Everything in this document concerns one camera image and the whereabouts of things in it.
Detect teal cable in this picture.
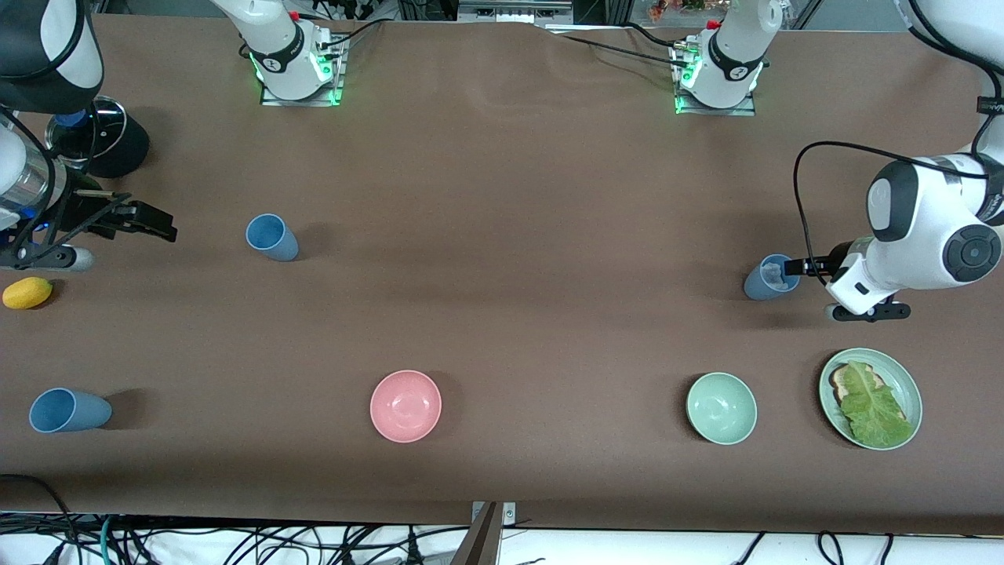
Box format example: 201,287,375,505
97,514,120,565

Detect pink bowl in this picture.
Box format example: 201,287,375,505
369,370,442,443

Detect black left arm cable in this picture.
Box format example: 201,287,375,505
792,140,994,286

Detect yellow lemon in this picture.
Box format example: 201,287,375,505
2,276,54,310

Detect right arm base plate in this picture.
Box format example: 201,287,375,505
259,35,347,108

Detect pale green bowl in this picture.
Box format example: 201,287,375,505
686,372,758,446

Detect black left base cable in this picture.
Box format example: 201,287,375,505
561,22,696,65

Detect pale green plate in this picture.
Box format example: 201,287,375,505
819,348,923,451

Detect toast slice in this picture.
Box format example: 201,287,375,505
830,363,887,406

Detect black base cable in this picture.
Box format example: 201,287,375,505
561,22,696,65
317,17,387,53

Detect green lettuce leaf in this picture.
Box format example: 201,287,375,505
839,361,915,447

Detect glass lid blue knob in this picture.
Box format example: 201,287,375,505
45,95,128,164

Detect black pot blue handle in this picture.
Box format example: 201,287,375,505
47,94,151,179

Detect brown table cover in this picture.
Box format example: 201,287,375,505
0,13,1004,536

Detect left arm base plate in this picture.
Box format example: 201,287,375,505
672,43,758,117

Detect black right base cable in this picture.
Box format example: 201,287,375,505
317,17,387,53

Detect silver table edge bracket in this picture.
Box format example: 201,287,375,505
471,501,517,526

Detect blue cup with paper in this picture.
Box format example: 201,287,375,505
744,253,802,301

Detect dark angled bar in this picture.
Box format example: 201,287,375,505
450,502,504,565

